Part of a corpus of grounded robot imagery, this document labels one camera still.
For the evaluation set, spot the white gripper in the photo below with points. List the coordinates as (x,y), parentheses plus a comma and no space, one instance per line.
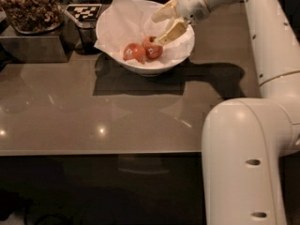
(192,4)

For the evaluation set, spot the red apple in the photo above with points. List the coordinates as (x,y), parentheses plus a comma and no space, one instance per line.
(134,51)
(152,50)

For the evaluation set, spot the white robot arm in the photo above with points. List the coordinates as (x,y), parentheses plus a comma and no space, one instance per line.
(244,138)

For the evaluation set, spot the white ceramic bowl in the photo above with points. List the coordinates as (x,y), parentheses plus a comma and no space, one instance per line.
(184,44)

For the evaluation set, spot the white paper liner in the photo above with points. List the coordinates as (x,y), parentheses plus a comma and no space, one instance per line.
(125,25)

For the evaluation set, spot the dark cup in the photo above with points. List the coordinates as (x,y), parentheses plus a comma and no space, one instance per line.
(87,33)

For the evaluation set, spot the black white fiducial marker card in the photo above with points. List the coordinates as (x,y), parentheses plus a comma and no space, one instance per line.
(84,12)

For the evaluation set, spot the dark metal stand box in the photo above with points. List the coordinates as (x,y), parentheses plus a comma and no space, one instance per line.
(51,47)

